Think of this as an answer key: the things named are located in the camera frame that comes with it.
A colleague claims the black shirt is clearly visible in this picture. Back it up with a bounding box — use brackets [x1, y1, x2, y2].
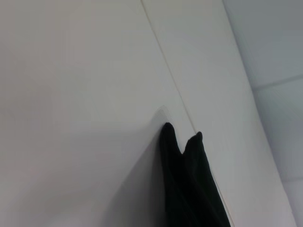
[159, 122, 232, 227]

